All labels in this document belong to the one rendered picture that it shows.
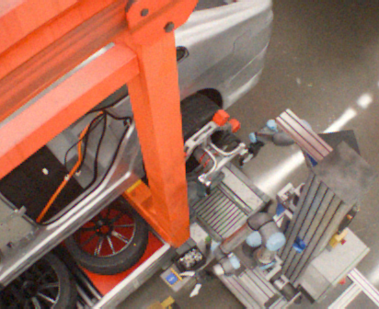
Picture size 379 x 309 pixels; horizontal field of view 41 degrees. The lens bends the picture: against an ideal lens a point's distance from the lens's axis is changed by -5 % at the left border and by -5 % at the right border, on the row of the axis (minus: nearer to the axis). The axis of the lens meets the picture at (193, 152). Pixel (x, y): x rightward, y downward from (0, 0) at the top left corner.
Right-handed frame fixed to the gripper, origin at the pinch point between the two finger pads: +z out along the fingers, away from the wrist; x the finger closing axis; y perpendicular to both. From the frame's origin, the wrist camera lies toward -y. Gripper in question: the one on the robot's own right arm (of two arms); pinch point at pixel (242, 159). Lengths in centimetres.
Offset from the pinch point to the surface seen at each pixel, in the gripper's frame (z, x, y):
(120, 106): 62, -45, 86
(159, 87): 71, 9, 166
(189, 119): 18, -35, 35
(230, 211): 10, 2, -78
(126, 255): 105, -13, -33
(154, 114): 75, 9, 151
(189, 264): 77, 25, -28
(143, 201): 71, -30, -14
